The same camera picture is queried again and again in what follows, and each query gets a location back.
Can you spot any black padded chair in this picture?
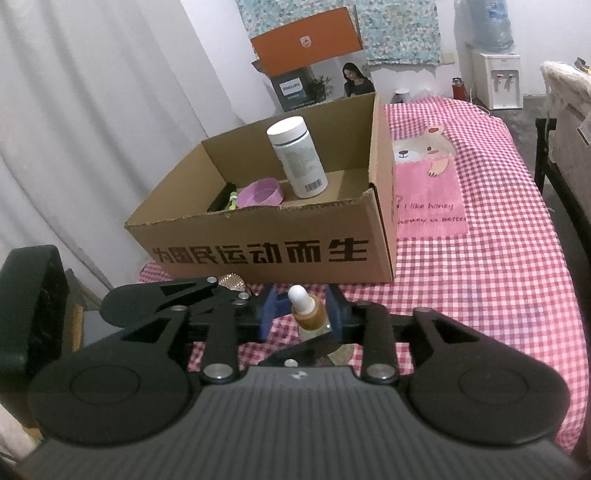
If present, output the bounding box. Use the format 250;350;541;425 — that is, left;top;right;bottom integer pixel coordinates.
0;246;71;384

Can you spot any brown cardboard box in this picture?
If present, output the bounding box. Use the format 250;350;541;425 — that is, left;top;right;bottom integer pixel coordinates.
124;91;399;284

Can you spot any blue water jug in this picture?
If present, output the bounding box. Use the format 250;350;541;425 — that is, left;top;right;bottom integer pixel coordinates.
454;0;515;52

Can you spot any green dropper bottle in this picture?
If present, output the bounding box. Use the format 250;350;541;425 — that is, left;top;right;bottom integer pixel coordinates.
288;285;332;343

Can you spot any white labelled bottle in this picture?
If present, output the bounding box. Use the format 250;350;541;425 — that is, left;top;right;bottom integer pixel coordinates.
266;116;329;200

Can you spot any purple bowl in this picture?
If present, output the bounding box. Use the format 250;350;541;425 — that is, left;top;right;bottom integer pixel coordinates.
236;179;286;208

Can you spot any black flat object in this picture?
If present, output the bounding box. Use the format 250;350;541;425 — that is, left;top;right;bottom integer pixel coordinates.
206;182;237;213

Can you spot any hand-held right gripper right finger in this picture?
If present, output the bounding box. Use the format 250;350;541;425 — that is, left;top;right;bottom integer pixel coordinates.
325;284;481;386

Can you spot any dark chair frame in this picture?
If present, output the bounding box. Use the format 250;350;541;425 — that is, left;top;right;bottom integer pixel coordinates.
534;117;591;268

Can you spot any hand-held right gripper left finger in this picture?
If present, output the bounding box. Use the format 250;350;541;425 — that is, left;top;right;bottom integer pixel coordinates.
119;284;278;386

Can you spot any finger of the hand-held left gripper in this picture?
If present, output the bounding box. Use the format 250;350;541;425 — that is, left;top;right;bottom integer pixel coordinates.
257;332;340;368
139;276;252;320

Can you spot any white curtain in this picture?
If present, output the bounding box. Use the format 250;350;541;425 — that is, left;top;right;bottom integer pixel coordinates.
0;0;282;296

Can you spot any orange lidded appliance box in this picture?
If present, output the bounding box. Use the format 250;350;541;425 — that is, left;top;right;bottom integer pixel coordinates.
250;6;375;114

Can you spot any red checkered tablecloth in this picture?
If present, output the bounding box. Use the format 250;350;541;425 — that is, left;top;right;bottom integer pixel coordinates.
136;96;580;453

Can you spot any patterned wall cloth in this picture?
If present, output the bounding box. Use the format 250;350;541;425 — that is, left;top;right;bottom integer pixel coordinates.
235;0;444;65

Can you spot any white water dispenser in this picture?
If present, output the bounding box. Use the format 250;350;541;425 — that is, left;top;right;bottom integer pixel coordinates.
471;48;523;110

